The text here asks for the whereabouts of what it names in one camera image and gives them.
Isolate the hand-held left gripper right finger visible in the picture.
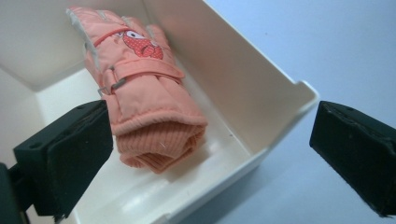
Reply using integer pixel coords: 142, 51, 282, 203
308, 100, 396, 218

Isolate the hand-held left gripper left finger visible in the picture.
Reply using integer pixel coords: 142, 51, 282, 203
13, 99, 114, 218

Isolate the pink padded glove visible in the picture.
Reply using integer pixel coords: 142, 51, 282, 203
65, 6, 209, 175

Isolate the white plastic storage box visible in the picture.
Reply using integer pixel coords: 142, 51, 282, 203
0, 0, 320, 224

